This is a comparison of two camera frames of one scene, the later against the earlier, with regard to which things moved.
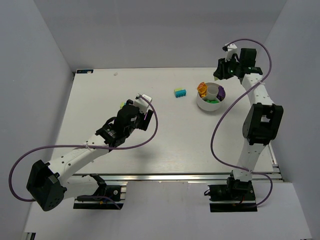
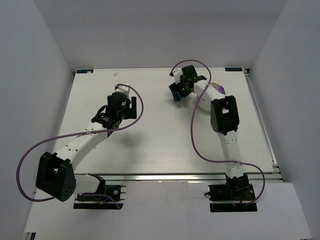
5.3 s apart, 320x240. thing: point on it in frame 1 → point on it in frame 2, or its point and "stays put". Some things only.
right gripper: (220, 72) → (178, 90)
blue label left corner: (85, 71) stays put
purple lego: (221, 93) stays put
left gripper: (129, 103) → (128, 107)
